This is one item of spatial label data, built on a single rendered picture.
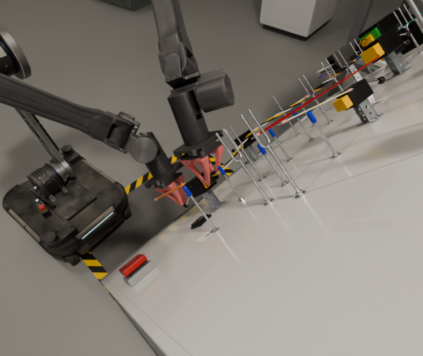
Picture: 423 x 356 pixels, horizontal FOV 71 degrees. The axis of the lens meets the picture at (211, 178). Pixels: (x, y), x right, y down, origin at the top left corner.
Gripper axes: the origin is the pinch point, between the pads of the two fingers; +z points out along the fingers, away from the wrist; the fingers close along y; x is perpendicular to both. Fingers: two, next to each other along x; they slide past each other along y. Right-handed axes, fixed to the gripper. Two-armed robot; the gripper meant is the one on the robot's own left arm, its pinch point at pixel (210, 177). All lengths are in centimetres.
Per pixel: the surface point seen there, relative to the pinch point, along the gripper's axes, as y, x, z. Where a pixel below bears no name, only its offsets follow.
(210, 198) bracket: -1.0, 1.6, 4.9
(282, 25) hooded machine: 328, 133, -25
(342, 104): 10.3, -26.8, -9.5
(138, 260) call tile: -22.6, 3.0, 5.4
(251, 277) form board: -26.3, -27.7, -3.8
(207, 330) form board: -32.7, -26.8, -3.5
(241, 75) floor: 227, 140, 7
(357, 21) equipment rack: 92, -10, -17
